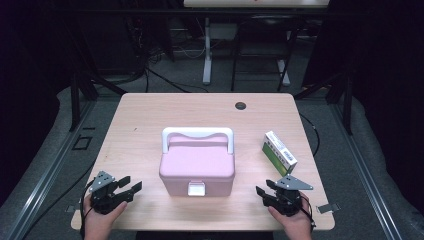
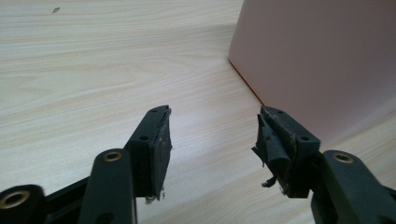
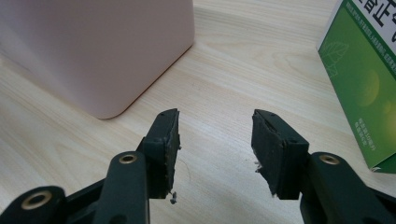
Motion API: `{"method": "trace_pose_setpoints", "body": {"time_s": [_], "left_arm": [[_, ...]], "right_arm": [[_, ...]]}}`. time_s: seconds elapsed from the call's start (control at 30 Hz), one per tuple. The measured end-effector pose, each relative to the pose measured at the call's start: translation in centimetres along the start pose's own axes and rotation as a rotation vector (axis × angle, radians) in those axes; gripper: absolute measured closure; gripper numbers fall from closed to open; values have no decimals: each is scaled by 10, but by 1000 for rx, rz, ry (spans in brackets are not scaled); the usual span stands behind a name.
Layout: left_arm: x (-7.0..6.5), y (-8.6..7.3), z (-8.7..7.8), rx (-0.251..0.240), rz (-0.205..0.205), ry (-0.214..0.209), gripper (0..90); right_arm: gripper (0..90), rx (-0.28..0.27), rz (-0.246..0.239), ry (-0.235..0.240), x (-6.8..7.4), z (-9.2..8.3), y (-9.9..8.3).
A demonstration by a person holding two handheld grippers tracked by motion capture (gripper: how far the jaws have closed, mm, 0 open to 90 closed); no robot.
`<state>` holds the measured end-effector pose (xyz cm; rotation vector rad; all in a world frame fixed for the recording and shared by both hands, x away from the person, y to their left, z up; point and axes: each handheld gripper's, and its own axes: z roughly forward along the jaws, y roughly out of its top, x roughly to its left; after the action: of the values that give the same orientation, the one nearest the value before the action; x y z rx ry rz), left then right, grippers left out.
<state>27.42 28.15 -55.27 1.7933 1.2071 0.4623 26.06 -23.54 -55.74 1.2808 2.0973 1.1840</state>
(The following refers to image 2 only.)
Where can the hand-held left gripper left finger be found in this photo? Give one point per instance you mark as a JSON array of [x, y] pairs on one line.
[[149, 155]]

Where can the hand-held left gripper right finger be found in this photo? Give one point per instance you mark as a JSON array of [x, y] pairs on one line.
[[299, 149]]

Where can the pink plastic lidded box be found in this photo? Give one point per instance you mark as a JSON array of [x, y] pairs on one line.
[[311, 62]]

